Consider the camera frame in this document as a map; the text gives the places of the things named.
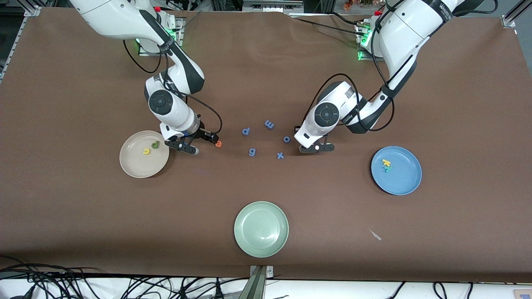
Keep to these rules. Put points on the blue foam letter m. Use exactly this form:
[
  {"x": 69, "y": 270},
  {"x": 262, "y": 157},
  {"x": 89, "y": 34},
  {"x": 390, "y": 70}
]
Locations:
[{"x": 269, "y": 124}]

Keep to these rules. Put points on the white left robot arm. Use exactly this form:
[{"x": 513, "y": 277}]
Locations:
[{"x": 328, "y": 114}]

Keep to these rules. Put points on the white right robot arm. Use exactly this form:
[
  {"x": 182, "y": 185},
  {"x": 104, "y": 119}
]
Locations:
[{"x": 166, "y": 104}]

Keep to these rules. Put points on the pale green plate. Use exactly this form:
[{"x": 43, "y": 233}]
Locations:
[{"x": 261, "y": 229}]

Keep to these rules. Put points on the small grey tape scrap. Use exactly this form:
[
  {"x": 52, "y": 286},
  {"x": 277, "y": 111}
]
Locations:
[{"x": 375, "y": 235}]

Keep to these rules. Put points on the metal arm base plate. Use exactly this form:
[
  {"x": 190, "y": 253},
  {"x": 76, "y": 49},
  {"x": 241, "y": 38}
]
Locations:
[
  {"x": 361, "y": 57},
  {"x": 179, "y": 39}
]

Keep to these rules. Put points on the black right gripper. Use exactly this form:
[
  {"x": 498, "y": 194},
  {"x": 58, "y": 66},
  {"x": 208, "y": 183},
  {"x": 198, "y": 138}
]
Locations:
[{"x": 201, "y": 133}]

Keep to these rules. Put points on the beige plate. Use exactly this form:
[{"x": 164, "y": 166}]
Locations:
[{"x": 139, "y": 164}]

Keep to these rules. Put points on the grey metal camera post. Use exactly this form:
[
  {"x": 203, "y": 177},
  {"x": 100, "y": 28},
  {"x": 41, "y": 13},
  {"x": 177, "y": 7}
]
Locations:
[{"x": 258, "y": 282}]

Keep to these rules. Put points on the blue plate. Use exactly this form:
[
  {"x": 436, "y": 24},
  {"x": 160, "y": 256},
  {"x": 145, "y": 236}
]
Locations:
[{"x": 403, "y": 178}]

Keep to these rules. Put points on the blue foam letter p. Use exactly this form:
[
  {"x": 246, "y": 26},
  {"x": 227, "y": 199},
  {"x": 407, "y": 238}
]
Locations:
[{"x": 245, "y": 131}]

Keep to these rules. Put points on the brown table cover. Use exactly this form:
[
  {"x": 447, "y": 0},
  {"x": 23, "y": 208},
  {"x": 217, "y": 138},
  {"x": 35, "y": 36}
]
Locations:
[{"x": 266, "y": 187}]

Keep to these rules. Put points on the grey metal frame rail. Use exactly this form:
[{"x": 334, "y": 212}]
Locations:
[{"x": 272, "y": 6}]

